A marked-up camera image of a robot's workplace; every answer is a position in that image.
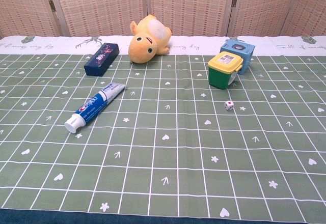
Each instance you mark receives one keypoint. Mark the small white die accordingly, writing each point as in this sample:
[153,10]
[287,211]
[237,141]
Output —
[228,105]

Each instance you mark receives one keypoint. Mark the green grid tablecloth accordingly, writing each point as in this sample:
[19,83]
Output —
[163,137]

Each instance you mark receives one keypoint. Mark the yellow plush toy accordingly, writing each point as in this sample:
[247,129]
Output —
[146,44]

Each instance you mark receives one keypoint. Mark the blue white toothpaste tube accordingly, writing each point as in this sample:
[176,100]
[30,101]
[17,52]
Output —
[96,105]

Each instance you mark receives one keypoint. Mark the green container with yellow lid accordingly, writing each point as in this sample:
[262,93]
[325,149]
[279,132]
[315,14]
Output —
[222,71]

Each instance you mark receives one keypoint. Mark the dark blue rectangular box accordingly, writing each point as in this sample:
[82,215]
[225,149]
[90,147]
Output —
[101,58]

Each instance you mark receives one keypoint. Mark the light blue cardboard box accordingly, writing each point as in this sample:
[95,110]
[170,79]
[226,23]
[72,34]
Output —
[240,51]

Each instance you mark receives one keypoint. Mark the woven folding screen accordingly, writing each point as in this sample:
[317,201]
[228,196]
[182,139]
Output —
[163,6]

